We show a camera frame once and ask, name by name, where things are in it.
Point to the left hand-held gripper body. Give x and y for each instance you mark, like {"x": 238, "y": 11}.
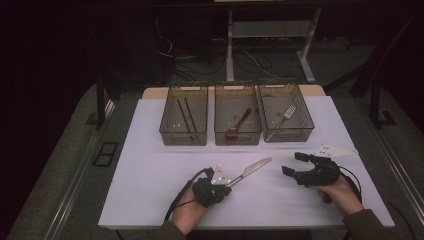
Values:
{"x": 206, "y": 193}

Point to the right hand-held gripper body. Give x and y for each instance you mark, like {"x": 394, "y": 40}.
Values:
{"x": 321, "y": 175}

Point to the silver metal knife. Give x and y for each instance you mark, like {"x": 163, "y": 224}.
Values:
{"x": 253, "y": 168}

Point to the silver metal fork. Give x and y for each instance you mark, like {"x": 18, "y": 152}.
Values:
{"x": 281, "y": 122}

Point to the clear brown plastic basket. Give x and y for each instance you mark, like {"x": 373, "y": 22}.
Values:
{"x": 271, "y": 106}
{"x": 230, "y": 106}
{"x": 168, "y": 113}

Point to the brown wooden spoon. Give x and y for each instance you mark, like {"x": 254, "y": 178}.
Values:
{"x": 238, "y": 124}

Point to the black chopstick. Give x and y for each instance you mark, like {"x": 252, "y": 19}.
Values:
{"x": 190, "y": 115}
{"x": 183, "y": 115}

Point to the person's left hand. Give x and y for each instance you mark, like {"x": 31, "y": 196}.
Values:
{"x": 188, "y": 215}

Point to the person's right hand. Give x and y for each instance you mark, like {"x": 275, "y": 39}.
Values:
{"x": 346, "y": 198}

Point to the white table cover sheet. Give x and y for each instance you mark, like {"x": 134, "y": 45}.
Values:
{"x": 150, "y": 133}

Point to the black metal stand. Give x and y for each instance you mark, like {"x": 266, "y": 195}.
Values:
{"x": 376, "y": 100}

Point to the white metal stand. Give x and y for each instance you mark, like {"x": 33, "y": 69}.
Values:
{"x": 229, "y": 50}

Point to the metal floor rail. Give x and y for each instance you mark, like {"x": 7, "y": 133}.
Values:
{"x": 71, "y": 200}
{"x": 400, "y": 173}

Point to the black floor socket frame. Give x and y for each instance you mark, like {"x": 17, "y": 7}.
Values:
{"x": 100, "y": 161}

